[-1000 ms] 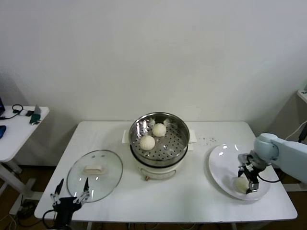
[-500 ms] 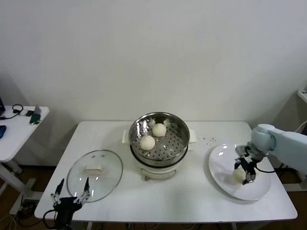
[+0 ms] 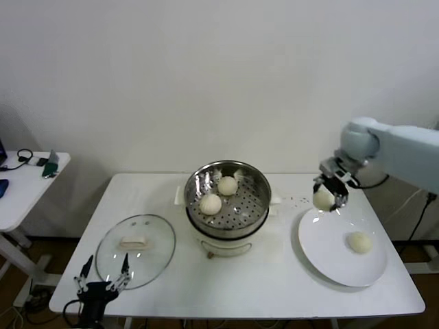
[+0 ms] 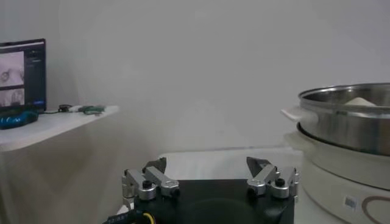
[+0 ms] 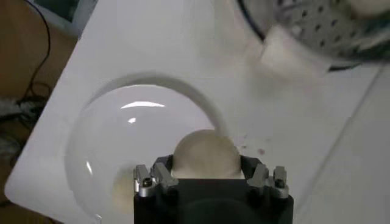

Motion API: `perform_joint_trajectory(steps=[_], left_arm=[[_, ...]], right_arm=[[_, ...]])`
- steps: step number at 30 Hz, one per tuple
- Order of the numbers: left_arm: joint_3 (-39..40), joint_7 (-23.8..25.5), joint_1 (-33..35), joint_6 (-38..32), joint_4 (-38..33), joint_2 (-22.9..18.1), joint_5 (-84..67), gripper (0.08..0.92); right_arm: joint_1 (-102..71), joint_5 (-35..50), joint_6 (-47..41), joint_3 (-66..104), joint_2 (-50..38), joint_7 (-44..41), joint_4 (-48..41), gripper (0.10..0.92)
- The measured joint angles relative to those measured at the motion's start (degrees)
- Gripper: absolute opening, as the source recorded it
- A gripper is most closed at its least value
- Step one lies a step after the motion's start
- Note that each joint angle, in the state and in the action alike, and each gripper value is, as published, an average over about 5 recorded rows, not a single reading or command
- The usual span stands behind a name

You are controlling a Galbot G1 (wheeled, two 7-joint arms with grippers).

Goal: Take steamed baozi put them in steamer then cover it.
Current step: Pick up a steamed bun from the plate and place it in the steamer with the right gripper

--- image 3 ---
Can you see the white steamed baozi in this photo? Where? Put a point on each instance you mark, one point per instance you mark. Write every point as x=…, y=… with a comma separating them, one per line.
x=322, y=201
x=227, y=185
x=210, y=204
x=359, y=242

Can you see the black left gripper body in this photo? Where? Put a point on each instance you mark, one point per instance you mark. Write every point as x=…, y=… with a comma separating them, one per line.
x=97, y=294

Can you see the small black device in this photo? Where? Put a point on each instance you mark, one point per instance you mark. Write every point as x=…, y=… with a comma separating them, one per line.
x=41, y=162

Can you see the white side table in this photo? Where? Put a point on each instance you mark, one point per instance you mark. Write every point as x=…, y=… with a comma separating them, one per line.
x=27, y=192

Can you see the green grey hand tool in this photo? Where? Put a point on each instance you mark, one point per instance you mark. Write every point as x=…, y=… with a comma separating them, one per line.
x=49, y=169

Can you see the small white device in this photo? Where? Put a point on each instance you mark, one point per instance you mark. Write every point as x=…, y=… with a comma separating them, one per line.
x=32, y=161

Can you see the white round plate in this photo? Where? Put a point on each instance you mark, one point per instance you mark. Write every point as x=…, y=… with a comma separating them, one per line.
x=326, y=246

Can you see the laptop screen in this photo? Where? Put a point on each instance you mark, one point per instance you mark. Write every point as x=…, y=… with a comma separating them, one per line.
x=1, y=152

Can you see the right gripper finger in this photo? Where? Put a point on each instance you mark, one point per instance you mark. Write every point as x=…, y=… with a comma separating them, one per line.
x=317, y=185
x=341, y=202

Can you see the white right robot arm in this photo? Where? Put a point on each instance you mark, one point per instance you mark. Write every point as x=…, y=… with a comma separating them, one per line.
x=404, y=147

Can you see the perforated steel steamer basket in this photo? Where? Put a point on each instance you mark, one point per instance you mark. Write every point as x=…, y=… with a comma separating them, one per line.
x=240, y=209

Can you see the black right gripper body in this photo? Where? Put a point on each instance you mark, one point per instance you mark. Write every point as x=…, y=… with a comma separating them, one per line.
x=337, y=185

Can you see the scattered brown crumbs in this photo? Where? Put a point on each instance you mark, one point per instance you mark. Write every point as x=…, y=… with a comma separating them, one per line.
x=302, y=198

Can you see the white electric cooker base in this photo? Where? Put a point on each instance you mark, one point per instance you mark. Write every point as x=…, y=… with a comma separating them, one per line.
x=223, y=246

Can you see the blue computer mouse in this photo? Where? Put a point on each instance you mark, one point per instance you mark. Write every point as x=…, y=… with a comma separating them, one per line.
x=2, y=188

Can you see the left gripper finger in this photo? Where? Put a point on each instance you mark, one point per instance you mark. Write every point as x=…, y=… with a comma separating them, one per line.
x=83, y=279
x=122, y=276

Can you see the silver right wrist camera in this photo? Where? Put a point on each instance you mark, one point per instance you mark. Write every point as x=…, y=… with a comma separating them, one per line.
x=331, y=166

